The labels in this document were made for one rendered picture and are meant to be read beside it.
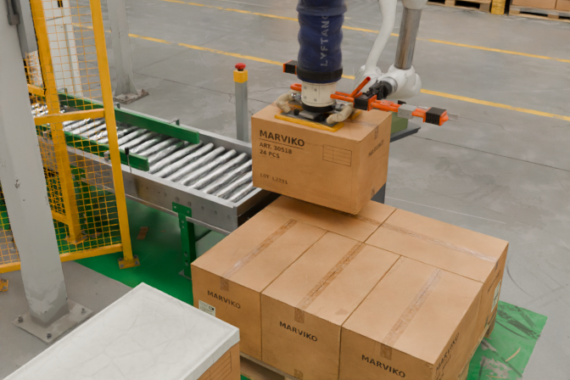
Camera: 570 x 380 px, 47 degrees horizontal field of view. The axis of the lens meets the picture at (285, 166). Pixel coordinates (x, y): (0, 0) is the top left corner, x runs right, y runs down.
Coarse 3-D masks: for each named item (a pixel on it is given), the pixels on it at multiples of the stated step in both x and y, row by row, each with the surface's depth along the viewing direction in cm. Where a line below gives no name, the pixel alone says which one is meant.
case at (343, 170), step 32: (256, 128) 330; (288, 128) 320; (352, 128) 315; (384, 128) 328; (256, 160) 338; (288, 160) 328; (320, 160) 318; (352, 160) 309; (384, 160) 340; (288, 192) 336; (320, 192) 326; (352, 192) 316
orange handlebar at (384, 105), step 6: (294, 84) 330; (300, 84) 330; (300, 90) 325; (330, 96) 317; (336, 96) 316; (342, 96) 315; (348, 96) 317; (378, 102) 309; (384, 102) 307; (390, 102) 307; (378, 108) 306; (384, 108) 304; (390, 108) 303; (396, 108) 302; (414, 114) 297; (420, 114) 296; (444, 120) 292
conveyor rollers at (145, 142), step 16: (32, 112) 472; (64, 112) 473; (64, 128) 444; (80, 128) 444; (96, 128) 444; (128, 128) 444; (128, 144) 422; (144, 144) 422; (160, 144) 421; (176, 144) 421; (192, 144) 421; (208, 144) 421; (160, 160) 401; (176, 160) 409; (192, 160) 407; (208, 160) 406; (224, 160) 405; (240, 160) 404; (160, 176) 385; (176, 176) 384; (192, 176) 382; (208, 176) 382; (224, 176) 381; (208, 192) 368; (224, 192) 366; (240, 192) 365
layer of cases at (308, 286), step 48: (240, 240) 323; (288, 240) 323; (336, 240) 323; (384, 240) 323; (432, 240) 323; (480, 240) 323; (240, 288) 292; (288, 288) 288; (336, 288) 288; (384, 288) 288; (432, 288) 288; (480, 288) 289; (240, 336) 306; (288, 336) 287; (336, 336) 270; (384, 336) 261; (432, 336) 261; (480, 336) 319
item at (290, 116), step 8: (280, 112) 328; (288, 112) 327; (296, 112) 322; (288, 120) 322; (296, 120) 320; (304, 120) 318; (312, 120) 317; (320, 120) 317; (320, 128) 314; (328, 128) 311; (336, 128) 311
